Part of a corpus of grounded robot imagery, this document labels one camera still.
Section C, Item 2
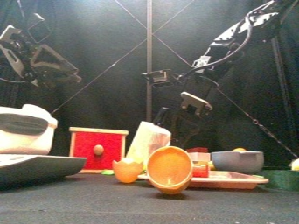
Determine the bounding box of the white and grey toy appliance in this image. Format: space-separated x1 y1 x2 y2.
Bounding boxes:
0 103 60 156

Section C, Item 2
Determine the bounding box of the dark green box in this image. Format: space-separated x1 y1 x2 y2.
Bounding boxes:
257 169 299 193

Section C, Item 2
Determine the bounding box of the diagonal frame wire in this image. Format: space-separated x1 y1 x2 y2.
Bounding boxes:
114 0 299 160
51 0 197 116

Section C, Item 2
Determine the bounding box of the grey bowl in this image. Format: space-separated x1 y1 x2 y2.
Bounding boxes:
210 150 266 175

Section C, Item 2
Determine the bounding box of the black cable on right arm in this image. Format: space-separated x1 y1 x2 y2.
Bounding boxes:
179 11 255 81

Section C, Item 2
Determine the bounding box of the yellow round toy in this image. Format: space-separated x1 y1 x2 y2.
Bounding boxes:
290 157 299 172

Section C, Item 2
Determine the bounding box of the small orange eggshell half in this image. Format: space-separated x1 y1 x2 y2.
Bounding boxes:
111 157 146 185

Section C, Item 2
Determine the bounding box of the large orange eggshell half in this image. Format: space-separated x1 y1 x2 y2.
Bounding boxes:
146 145 195 195

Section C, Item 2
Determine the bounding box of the pink flat tray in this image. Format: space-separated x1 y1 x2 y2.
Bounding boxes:
137 170 270 191

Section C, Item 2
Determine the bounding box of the pink and red toy block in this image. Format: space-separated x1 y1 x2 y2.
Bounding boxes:
185 146 211 163

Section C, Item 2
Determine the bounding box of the red wooden drawer box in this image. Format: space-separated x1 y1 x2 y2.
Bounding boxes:
68 126 130 175

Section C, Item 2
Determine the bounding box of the vertical metal frame pole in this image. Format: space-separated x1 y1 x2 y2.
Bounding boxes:
145 0 154 123

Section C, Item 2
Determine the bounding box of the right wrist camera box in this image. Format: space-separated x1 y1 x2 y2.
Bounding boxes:
141 68 175 88

